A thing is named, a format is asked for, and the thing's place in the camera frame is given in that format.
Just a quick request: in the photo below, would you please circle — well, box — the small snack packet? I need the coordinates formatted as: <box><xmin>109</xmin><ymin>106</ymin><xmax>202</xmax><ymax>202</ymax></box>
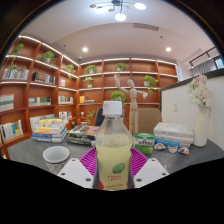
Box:
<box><xmin>178</xmin><ymin>146</ymin><xmax>190</xmax><ymax>156</ymax></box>
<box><xmin>153</xmin><ymin>143</ymin><xmax>167</xmax><ymax>151</ymax></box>
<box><xmin>166</xmin><ymin>144</ymin><xmax>179</xmax><ymax>154</ymax></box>

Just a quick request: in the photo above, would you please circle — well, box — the wooden artist mannequin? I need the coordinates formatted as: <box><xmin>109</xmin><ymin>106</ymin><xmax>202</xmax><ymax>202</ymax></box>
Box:
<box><xmin>113</xmin><ymin>73</ymin><xmax>149</xmax><ymax>138</ymax></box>

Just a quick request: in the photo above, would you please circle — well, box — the white cup with triangle pattern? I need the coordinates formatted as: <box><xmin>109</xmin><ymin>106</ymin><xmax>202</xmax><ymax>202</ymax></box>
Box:
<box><xmin>42</xmin><ymin>145</ymin><xmax>71</xmax><ymax>176</ymax></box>

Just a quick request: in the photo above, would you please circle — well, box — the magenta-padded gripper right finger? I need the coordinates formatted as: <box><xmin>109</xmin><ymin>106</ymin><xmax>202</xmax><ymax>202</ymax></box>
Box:
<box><xmin>129</xmin><ymin>147</ymin><xmax>170</xmax><ymax>190</ymax></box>

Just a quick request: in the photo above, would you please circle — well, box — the ceiling air vent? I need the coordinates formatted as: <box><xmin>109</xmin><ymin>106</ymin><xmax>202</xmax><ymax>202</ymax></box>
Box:
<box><xmin>133</xmin><ymin>22</ymin><xmax>160</xmax><ymax>32</ymax></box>

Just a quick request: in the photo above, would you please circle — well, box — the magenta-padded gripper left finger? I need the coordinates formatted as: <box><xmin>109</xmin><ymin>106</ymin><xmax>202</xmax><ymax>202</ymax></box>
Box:
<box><xmin>57</xmin><ymin>147</ymin><xmax>98</xmax><ymax>189</ymax></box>

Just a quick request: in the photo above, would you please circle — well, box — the grey window curtain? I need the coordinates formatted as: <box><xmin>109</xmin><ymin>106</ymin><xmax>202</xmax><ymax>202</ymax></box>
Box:
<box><xmin>191</xmin><ymin>59</ymin><xmax>218</xmax><ymax>78</ymax></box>

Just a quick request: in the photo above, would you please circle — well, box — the window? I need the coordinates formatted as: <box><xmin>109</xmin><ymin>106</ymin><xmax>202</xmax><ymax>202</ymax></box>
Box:
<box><xmin>213</xmin><ymin>55</ymin><xmax>224</xmax><ymax>70</ymax></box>

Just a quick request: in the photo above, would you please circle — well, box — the stack of colourful books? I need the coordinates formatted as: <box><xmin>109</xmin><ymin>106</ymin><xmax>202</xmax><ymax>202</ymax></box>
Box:
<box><xmin>31</xmin><ymin>114</ymin><xmax>69</xmax><ymax>144</ymax></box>

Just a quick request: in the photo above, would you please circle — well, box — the green and white box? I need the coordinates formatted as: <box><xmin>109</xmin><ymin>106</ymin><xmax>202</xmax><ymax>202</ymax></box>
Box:
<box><xmin>134</xmin><ymin>132</ymin><xmax>156</xmax><ymax>155</ymax></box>

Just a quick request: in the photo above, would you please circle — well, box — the clear bottle of yellow drink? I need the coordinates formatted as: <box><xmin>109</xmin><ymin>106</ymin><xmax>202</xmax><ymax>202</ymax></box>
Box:
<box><xmin>95</xmin><ymin>100</ymin><xmax>134</xmax><ymax>192</ymax></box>

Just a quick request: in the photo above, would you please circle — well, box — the pink and white flower bouquet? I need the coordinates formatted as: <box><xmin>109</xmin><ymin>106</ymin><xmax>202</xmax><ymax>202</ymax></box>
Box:
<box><xmin>186</xmin><ymin>74</ymin><xmax>213</xmax><ymax>108</ymax></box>

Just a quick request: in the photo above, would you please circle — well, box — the branched ceiling lamp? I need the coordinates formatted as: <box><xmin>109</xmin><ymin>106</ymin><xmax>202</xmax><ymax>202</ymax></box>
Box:
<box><xmin>89</xmin><ymin>0</ymin><xmax>148</xmax><ymax>23</ymax></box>

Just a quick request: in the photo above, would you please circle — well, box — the orange wooden shelf unit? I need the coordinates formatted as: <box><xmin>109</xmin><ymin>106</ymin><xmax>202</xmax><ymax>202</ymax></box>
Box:
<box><xmin>0</xmin><ymin>34</ymin><xmax>179</xmax><ymax>151</ymax></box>

